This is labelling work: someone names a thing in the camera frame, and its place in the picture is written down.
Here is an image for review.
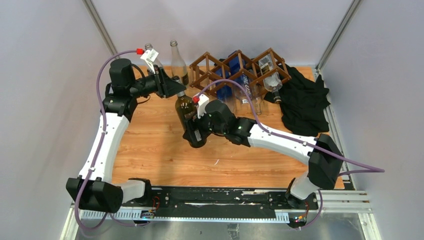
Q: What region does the clear bottle with black label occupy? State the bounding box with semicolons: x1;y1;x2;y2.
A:
169;40;190;86

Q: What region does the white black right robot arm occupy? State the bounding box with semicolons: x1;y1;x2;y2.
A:
182;100;343;209

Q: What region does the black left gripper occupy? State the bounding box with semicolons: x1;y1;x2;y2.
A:
128;64;185;99

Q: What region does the black cloth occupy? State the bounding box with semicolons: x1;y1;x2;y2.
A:
279;65;331;137

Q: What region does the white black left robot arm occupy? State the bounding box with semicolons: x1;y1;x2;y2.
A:
65;58;186;214

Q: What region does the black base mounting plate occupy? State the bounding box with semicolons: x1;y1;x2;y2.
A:
139;186;320;220

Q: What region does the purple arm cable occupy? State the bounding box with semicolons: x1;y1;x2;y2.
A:
193;79;386;230
74;48;145;230

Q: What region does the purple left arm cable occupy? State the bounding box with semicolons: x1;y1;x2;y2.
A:
74;48;145;230

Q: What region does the clear square glass bottle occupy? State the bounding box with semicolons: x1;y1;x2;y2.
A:
258;54;283;104

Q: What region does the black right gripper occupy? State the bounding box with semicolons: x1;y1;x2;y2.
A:
182;110;227;146

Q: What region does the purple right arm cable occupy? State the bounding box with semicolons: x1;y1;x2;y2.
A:
193;79;386;230

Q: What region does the blue labelled clear bottle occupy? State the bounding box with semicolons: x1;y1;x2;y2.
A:
228;50;258;106

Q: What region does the dark green wine bottle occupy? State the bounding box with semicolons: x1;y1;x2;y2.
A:
175;91;206;148

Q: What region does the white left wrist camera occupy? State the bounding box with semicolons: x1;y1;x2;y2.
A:
140;48;162;75

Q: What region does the brown wooden wine rack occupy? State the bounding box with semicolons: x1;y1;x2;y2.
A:
189;48;292;97

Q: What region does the clear bottle with blue label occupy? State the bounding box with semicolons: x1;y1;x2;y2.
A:
215;67;238;114

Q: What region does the tall clear glass bottle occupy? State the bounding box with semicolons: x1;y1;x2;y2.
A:
144;43;164;75

